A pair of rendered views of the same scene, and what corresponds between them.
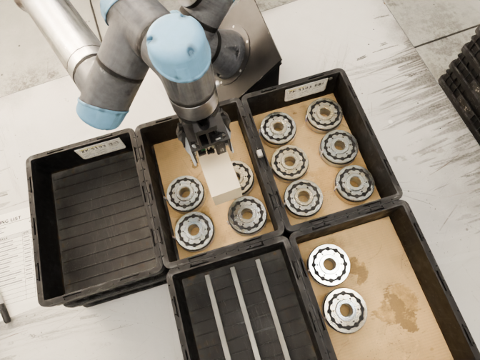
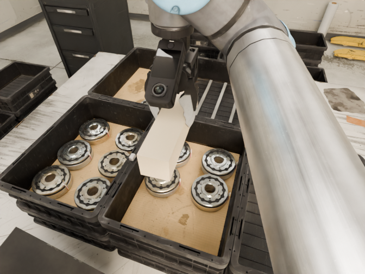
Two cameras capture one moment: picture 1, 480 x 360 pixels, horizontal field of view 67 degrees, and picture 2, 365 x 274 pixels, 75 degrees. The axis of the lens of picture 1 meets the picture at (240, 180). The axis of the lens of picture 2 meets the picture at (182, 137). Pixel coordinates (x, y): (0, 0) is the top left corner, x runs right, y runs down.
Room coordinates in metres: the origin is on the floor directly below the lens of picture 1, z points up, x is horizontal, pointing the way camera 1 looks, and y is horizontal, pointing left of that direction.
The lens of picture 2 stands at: (0.69, 0.24, 1.43)
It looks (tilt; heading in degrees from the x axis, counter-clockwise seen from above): 46 degrees down; 206
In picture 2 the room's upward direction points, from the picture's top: straight up
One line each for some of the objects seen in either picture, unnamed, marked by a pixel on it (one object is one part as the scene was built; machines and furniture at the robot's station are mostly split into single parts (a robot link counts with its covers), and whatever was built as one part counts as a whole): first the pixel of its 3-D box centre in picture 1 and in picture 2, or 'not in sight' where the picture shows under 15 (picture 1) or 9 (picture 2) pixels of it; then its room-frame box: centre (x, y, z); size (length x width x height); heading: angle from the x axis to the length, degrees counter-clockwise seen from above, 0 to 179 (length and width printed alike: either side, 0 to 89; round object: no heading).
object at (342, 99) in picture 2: not in sight; (344, 98); (-0.55, 0.55, 0.71); 0.22 x 0.19 x 0.01; 10
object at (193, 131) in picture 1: (203, 123); (174, 55); (0.32, 0.05, 1.23); 0.09 x 0.08 x 0.12; 10
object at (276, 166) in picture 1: (289, 161); (114, 162); (0.37, -0.14, 0.86); 0.10 x 0.10 x 0.01
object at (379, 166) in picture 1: (313, 153); (94, 155); (0.38, -0.21, 0.87); 0.40 x 0.30 x 0.11; 7
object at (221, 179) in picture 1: (209, 147); (172, 126); (0.35, 0.05, 1.07); 0.24 x 0.06 x 0.06; 10
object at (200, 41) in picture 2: not in sight; (203, 51); (-1.37, -0.53, 0.37); 0.40 x 0.30 x 0.45; 101
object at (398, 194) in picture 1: (316, 145); (89, 144); (0.38, -0.21, 0.92); 0.40 x 0.30 x 0.02; 7
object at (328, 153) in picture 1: (339, 146); (74, 151); (0.39, -0.29, 0.86); 0.10 x 0.10 x 0.01
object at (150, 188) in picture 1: (206, 177); (186, 171); (0.35, 0.09, 0.92); 0.40 x 0.30 x 0.02; 7
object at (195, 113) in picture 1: (195, 94); (170, 8); (0.33, 0.05, 1.31); 0.08 x 0.08 x 0.05
